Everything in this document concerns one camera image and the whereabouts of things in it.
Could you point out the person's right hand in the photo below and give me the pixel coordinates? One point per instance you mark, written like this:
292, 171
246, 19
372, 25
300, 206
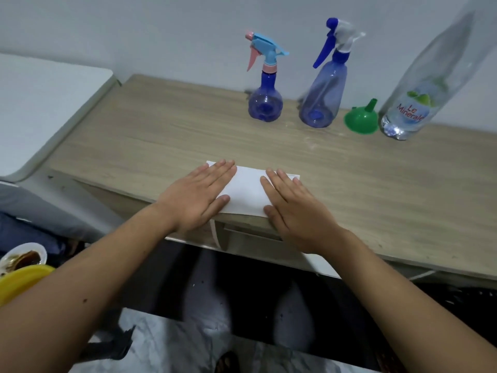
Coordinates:
299, 221

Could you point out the person's left hand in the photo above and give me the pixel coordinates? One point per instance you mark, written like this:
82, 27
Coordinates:
190, 205

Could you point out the white paper sheet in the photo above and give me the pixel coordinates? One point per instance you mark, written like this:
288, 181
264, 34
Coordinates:
246, 190

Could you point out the green plastic funnel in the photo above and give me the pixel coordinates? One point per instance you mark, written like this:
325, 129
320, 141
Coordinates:
361, 120

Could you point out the round blue spray bottle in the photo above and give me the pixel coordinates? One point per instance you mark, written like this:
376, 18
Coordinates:
266, 100

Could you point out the blue spray bottle body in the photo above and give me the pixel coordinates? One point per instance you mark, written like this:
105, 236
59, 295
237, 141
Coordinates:
324, 97

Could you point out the pink and light blue spray head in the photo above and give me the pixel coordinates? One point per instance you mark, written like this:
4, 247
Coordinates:
268, 48

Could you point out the white blue trigger sprayer head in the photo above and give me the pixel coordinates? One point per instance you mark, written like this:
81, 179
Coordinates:
341, 38

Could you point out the clear plastic water bottle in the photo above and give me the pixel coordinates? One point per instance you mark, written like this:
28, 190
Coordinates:
438, 69

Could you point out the person's right forearm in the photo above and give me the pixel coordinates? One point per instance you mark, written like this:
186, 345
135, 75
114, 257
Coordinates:
411, 310

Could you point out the person's left forearm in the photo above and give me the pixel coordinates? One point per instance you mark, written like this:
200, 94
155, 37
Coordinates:
73, 295

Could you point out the blue fabric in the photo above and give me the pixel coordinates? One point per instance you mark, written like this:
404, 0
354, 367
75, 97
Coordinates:
27, 236

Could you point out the white side table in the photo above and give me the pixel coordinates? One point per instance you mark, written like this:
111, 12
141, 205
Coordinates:
39, 112

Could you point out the yellow plastic bucket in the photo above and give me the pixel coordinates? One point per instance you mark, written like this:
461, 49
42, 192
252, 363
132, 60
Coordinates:
21, 279

